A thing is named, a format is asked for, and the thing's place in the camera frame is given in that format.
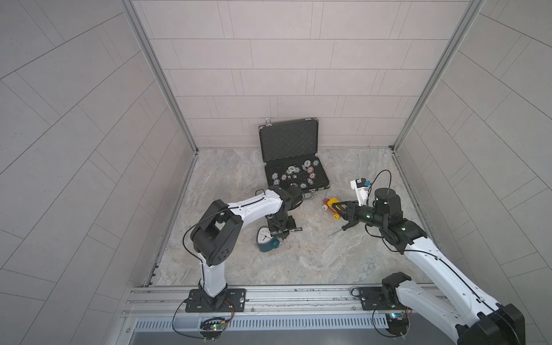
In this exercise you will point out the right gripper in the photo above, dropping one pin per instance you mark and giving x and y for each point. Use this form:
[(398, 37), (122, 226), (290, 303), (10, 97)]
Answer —
[(351, 210)]

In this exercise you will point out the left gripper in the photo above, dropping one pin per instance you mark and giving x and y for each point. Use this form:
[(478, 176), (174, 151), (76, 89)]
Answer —
[(283, 224)]

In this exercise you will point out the black yellow screwdriver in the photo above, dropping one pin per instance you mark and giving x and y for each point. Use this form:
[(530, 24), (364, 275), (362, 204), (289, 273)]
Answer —
[(339, 231)]

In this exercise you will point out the teal alarm clock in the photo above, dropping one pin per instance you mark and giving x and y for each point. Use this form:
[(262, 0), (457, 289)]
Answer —
[(266, 241)]

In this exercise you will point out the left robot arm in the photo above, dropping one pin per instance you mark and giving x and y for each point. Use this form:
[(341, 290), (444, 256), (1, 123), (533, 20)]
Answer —
[(215, 235)]

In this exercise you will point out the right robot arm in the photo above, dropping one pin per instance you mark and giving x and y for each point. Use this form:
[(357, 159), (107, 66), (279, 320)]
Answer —
[(496, 324)]

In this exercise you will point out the yellow red toy car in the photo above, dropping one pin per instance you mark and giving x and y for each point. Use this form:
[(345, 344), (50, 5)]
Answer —
[(328, 205)]

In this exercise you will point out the black aluminium case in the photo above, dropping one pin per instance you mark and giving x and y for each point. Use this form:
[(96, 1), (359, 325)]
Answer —
[(290, 155)]

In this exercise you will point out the right circuit board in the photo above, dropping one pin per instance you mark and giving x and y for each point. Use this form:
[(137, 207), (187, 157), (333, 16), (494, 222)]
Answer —
[(398, 324)]

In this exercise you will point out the circuit board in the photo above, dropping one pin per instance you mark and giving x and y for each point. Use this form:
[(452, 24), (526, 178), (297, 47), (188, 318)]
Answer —
[(216, 324), (398, 324)]

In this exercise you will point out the left circuit board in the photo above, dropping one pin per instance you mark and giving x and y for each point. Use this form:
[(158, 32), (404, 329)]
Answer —
[(216, 324)]

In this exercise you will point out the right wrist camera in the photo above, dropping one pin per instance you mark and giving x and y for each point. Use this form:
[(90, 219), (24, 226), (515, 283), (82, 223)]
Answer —
[(361, 187)]

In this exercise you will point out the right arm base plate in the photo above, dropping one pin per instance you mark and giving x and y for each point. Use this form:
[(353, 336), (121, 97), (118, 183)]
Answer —
[(372, 298)]

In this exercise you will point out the aluminium rail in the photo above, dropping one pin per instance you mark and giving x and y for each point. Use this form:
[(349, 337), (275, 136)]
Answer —
[(287, 300)]

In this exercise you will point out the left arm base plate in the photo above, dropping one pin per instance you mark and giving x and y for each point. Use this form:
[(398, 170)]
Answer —
[(228, 300)]

